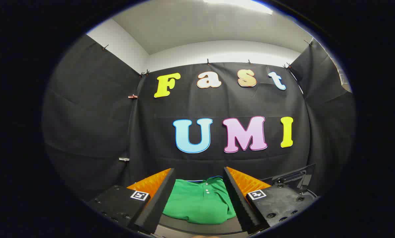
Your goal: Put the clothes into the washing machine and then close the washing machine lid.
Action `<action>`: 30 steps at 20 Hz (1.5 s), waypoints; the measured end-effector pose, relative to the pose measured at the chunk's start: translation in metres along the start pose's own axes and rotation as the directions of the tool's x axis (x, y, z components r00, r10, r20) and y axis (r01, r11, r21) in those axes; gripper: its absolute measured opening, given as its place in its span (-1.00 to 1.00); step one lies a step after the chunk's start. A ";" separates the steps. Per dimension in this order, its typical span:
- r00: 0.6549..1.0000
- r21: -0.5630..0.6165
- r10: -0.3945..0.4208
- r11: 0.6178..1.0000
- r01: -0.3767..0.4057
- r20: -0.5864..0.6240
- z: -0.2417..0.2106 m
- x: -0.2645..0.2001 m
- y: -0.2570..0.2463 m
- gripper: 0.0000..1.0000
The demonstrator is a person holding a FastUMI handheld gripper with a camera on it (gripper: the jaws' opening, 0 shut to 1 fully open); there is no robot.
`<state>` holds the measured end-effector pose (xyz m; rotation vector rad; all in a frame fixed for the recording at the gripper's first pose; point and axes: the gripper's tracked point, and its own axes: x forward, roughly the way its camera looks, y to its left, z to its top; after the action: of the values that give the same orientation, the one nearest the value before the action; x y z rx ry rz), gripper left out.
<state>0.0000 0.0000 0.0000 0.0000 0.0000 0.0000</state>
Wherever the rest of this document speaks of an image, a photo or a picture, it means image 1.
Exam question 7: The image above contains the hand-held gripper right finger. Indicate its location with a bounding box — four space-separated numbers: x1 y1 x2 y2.
223 166 318 235

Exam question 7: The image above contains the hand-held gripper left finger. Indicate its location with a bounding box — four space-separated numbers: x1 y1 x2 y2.
86 168 176 235

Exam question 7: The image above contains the green polo shirt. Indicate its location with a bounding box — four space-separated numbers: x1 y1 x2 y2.
163 177 237 225

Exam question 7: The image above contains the grey box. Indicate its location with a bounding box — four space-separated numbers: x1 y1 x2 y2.
158 213 245 236

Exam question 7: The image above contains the black backdrop cloth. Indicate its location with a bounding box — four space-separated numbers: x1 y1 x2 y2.
42 33 356 202

